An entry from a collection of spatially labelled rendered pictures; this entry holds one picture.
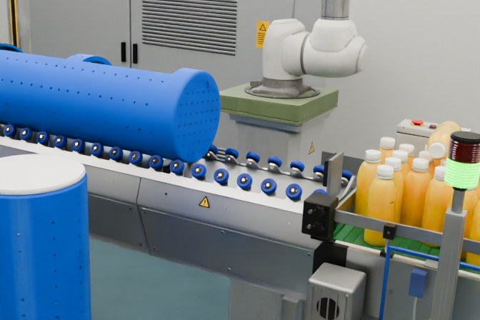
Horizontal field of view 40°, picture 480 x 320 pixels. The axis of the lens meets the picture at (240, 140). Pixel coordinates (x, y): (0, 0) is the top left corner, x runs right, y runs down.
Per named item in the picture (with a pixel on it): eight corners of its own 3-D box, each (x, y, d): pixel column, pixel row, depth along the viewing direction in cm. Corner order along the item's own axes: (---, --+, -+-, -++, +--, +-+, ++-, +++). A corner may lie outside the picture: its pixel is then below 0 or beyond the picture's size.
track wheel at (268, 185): (276, 178, 181) (274, 176, 180) (278, 193, 179) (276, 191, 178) (261, 181, 183) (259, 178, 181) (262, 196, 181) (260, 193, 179)
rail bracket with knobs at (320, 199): (313, 226, 171) (316, 188, 168) (339, 232, 168) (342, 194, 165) (298, 239, 163) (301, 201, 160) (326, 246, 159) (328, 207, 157)
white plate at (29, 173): (107, 172, 164) (107, 176, 164) (47, 147, 182) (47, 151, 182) (3, 200, 144) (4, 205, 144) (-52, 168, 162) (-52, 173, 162)
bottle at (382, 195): (357, 238, 164) (363, 171, 159) (377, 233, 168) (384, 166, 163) (377, 250, 158) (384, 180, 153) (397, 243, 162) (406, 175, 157)
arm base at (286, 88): (260, 84, 264) (260, 70, 263) (312, 89, 256) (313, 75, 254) (241, 91, 248) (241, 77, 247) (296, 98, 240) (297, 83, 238)
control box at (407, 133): (401, 149, 206) (404, 117, 203) (466, 160, 197) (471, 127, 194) (393, 157, 197) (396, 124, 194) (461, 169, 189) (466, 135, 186)
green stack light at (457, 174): (446, 175, 134) (450, 152, 132) (479, 181, 131) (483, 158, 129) (441, 184, 128) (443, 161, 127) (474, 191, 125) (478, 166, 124)
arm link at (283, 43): (272, 71, 260) (274, 16, 254) (315, 76, 252) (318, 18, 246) (254, 77, 246) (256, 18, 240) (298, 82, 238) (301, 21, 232)
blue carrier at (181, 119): (18, 116, 251) (21, 42, 246) (217, 156, 213) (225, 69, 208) (-44, 123, 226) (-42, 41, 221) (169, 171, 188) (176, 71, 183)
